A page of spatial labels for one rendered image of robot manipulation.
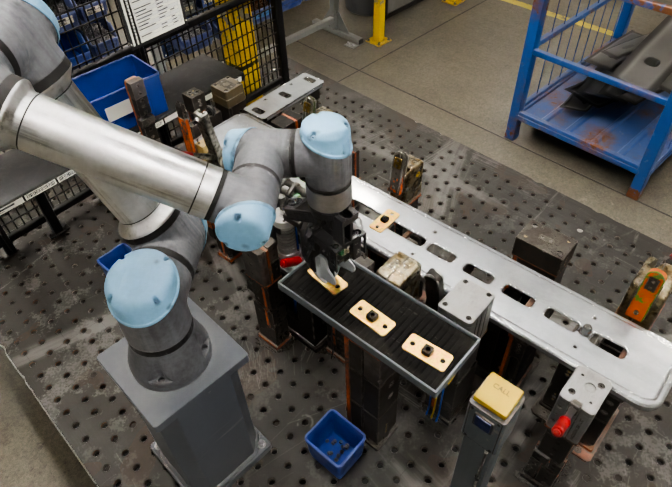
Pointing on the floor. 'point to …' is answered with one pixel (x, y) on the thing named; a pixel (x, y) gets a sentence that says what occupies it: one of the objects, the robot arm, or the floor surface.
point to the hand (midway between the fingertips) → (327, 272)
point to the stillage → (604, 86)
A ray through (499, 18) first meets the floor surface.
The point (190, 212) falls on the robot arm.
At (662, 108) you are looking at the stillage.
